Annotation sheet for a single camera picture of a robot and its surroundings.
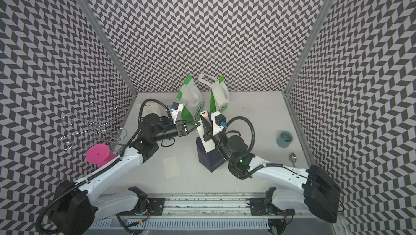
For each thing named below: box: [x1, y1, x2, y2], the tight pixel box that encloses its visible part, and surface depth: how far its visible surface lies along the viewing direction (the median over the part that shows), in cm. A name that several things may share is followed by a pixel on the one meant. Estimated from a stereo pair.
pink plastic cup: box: [86, 144, 118, 169], surface depth 59 cm
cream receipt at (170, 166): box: [162, 155, 180, 180], surface depth 88 cm
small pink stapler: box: [199, 110, 213, 134], surface depth 65 cm
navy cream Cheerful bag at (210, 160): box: [196, 136, 227, 173], surface depth 78 cm
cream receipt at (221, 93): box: [211, 80, 230, 107], surface depth 94 cm
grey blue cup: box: [276, 130, 294, 148], surface depth 91 cm
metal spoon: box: [289, 152, 297, 168], surface depth 89 cm
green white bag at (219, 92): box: [198, 73, 230, 114], surface depth 94 cm
